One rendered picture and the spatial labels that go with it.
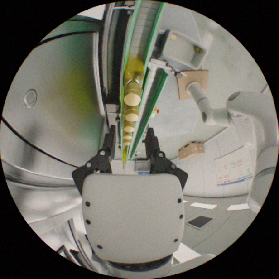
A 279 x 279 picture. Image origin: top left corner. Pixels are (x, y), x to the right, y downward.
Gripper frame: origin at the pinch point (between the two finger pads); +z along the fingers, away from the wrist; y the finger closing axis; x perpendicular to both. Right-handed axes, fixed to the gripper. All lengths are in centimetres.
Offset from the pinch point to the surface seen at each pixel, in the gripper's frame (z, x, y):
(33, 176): -8.1, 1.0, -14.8
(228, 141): 99, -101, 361
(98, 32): 19.7, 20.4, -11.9
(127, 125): 11.9, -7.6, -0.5
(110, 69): 51, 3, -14
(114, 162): 244, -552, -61
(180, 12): 38, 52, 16
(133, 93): 8.6, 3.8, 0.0
